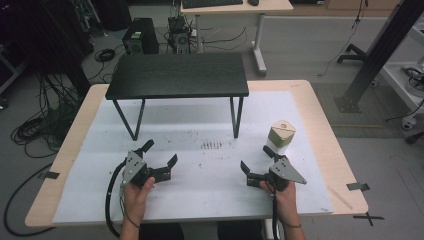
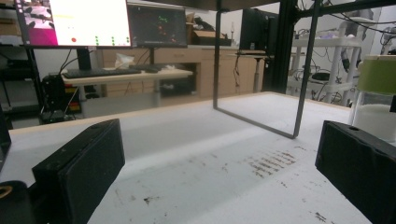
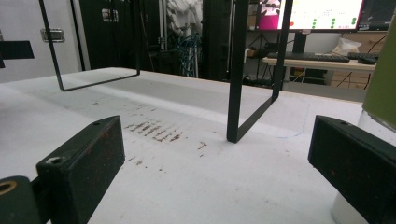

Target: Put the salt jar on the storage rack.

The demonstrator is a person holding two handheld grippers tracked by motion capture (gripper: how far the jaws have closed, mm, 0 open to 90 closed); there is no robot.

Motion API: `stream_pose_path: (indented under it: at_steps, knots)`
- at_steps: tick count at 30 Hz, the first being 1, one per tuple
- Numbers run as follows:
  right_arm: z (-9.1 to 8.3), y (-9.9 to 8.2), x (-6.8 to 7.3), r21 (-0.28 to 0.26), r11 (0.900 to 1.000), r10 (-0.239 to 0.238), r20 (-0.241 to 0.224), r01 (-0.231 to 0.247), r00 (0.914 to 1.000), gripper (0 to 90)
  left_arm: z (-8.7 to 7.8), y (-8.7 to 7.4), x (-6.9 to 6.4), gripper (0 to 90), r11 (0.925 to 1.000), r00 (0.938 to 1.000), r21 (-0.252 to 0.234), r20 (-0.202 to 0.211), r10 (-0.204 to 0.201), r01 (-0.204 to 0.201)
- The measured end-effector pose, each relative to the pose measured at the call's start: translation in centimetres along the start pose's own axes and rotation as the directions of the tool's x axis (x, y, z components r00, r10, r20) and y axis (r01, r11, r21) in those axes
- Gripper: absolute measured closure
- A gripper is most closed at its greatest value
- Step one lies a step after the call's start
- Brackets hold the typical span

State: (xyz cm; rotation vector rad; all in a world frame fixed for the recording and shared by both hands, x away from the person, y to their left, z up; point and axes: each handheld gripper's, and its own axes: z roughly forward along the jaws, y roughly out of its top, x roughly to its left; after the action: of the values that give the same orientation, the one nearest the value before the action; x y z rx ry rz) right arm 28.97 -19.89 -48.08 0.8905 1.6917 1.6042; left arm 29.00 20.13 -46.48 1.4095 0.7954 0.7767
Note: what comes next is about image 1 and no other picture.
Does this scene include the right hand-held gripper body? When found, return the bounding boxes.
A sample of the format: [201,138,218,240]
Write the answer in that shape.
[246,156,308,193]

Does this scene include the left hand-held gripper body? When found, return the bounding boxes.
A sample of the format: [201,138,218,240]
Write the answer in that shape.
[120,149,173,188]

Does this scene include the green and clear canister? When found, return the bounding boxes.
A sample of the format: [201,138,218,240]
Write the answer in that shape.
[266,119,297,155]

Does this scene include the black desktop shelf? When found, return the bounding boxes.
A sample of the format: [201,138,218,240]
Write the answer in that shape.
[105,52,250,142]

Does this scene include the person's right hand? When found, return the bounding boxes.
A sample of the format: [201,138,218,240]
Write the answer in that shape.
[259,180,300,228]

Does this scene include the person's left hand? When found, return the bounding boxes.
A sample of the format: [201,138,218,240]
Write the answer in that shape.
[122,176,157,225]

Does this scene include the white table mat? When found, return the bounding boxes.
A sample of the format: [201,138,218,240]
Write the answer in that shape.
[52,90,334,224]

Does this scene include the person's legs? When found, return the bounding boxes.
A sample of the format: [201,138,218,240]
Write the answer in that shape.
[139,220,265,240]

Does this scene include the black tape cross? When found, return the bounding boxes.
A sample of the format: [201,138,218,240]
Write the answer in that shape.
[352,212,385,227]

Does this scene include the grey floor mat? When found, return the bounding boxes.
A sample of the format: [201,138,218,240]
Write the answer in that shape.
[312,81,406,140]

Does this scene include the black computer tower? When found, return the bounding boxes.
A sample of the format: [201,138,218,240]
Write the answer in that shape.
[121,17,160,56]

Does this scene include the small open computer case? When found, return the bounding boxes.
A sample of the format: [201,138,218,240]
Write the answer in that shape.
[167,15,193,55]

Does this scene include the black stand base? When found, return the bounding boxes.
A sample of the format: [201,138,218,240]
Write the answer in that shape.
[336,43,368,65]

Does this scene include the black metal pillar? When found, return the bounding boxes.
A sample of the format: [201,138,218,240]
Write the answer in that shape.
[334,0,424,114]

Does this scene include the light wooden office desk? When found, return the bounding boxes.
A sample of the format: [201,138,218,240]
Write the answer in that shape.
[179,0,295,77]

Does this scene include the white equipment cart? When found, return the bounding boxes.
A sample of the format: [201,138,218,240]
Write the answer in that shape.
[379,22,424,132]

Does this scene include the dark curtain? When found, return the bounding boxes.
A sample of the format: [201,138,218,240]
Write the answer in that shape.
[0,0,95,98]

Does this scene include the black keyboard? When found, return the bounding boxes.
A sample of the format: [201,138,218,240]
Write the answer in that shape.
[181,0,244,10]

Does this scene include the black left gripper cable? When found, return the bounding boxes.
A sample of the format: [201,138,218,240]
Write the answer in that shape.
[104,161,128,239]

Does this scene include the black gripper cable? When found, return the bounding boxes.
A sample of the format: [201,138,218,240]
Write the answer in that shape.
[271,191,280,240]
[104,161,128,239]

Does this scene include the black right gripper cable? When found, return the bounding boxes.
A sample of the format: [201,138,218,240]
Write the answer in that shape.
[271,191,280,240]

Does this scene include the tangle of black floor cables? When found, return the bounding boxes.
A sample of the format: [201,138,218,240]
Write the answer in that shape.
[9,71,86,159]

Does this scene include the coiled black cable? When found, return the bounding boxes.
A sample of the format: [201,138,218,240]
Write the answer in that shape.
[94,48,116,63]

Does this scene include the long black floor cable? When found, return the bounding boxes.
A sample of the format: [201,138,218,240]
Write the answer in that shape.
[2,162,57,238]

